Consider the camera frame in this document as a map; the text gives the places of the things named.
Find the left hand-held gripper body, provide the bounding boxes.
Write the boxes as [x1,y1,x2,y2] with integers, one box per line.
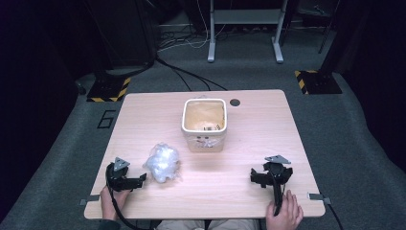
[105,156,136,193]

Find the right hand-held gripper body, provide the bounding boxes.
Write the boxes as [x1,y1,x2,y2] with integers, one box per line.
[262,154,294,188]

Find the clear plastic bag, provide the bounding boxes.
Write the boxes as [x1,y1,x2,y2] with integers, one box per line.
[142,142,182,184]

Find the white square waste bin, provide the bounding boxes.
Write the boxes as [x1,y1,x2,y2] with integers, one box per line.
[180,98,229,153]

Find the person's left hand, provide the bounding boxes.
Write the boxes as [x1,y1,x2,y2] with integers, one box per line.
[100,186,132,221]

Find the person's right hand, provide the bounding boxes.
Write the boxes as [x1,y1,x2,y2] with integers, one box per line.
[265,189,305,230]

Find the person's beige trouser legs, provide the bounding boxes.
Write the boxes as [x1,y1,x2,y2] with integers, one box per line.
[155,218,260,230]

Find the black striped stand base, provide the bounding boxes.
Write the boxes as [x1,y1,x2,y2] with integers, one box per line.
[294,69,343,96]
[85,72,132,104]

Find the dark cabinet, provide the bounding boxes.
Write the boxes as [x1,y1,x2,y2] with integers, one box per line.
[83,0,160,69]

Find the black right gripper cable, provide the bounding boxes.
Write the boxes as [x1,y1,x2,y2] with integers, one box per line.
[269,173,284,217]

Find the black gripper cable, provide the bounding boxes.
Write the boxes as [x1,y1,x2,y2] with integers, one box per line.
[105,162,142,230]
[269,173,284,217]

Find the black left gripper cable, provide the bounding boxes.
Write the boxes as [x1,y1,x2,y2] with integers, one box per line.
[105,162,142,230]

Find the grey metal table bracket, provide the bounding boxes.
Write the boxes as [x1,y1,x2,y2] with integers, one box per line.
[79,194,102,207]
[306,192,332,206]

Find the black cable at table bracket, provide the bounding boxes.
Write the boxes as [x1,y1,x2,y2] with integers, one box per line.
[327,202,345,230]

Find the thick black floor cable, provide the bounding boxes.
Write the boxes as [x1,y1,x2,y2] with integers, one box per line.
[154,56,228,92]

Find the white floor cables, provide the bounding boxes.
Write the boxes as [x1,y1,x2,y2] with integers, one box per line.
[157,0,228,53]

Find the black stand post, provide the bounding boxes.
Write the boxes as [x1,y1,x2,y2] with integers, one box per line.
[317,0,355,75]

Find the white metal desk frame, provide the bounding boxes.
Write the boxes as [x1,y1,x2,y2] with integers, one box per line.
[207,0,289,64]

